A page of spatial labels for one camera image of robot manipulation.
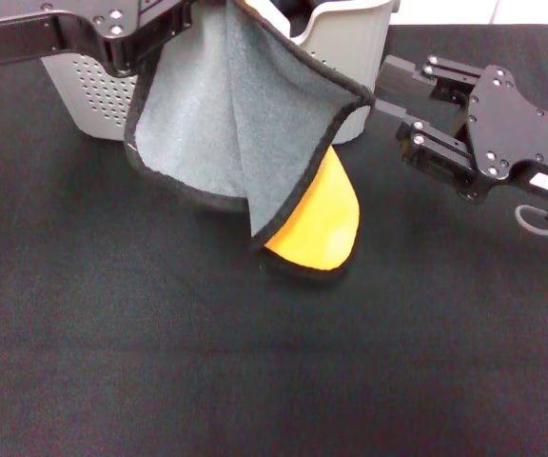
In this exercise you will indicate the grey perforated storage box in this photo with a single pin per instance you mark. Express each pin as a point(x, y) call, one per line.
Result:
point(350, 47)

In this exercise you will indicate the black tablecloth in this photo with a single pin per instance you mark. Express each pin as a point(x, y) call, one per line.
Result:
point(160, 357)

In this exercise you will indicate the grey towel with yellow back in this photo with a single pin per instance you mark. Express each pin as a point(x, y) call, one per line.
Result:
point(198, 124)

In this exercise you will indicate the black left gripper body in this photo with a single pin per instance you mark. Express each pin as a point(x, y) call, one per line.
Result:
point(74, 24)

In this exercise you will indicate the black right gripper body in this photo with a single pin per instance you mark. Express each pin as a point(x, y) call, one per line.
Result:
point(512, 128)

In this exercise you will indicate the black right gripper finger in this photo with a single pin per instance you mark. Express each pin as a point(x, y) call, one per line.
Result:
point(436, 150)
point(402, 83)

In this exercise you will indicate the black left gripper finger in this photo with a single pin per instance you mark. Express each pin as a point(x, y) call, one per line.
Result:
point(169, 14)

